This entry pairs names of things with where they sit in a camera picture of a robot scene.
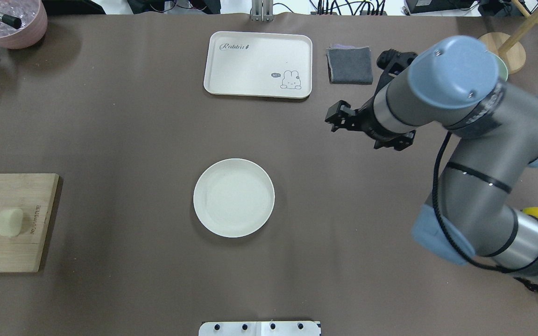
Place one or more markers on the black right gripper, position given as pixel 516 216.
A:
pixel 367 123

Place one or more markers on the round cream plate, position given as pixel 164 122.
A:
pixel 234 198

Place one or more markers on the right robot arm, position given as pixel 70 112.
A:
pixel 492 137

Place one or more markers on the cream rabbit serving tray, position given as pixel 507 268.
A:
pixel 259 65

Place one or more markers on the bamboo cutting board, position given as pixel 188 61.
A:
pixel 34 194

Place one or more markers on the folded grey cloth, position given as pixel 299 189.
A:
pixel 349 65

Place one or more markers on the mint green bowl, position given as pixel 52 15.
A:
pixel 503 69

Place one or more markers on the pink bowl of ice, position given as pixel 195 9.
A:
pixel 34 23

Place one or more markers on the wooden cup tree stand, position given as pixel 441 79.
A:
pixel 508 47

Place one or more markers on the aluminium frame post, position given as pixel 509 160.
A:
pixel 262 10

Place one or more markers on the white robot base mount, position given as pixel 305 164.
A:
pixel 261 328

